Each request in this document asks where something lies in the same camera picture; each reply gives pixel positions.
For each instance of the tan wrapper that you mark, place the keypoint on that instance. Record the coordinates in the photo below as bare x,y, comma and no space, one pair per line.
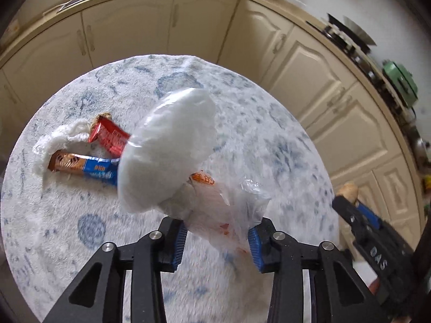
348,190

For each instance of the white plastic wrapper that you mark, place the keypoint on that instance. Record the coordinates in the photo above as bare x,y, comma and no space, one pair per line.
57,138

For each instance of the green electric cooker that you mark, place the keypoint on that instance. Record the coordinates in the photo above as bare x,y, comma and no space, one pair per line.
400,80

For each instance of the steel pan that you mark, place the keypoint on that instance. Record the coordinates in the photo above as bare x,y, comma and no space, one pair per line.
360,32

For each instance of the cream base cabinets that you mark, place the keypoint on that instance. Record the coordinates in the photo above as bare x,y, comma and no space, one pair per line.
134,23

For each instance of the brown blue snack wrapper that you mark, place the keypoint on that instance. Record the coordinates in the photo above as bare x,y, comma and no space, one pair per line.
84,168

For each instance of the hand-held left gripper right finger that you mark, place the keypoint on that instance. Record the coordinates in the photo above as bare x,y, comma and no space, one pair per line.
254,245

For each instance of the red snack wrapper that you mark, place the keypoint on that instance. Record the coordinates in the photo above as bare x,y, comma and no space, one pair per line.
108,137

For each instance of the black gas stove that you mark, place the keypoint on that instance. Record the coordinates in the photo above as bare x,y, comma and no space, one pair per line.
363,64

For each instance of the round table with patterned cloth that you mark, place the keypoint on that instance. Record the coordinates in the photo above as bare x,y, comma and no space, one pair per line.
269,141

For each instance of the clear plastic bag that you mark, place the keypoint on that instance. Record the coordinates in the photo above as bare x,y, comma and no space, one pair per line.
168,148

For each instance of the black induction cooker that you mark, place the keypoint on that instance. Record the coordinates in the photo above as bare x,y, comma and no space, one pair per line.
336,23

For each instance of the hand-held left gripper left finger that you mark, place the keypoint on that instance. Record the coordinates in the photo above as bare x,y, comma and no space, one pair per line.
178,242

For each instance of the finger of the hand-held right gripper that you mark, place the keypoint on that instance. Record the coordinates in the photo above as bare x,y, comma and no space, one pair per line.
367,213
343,208

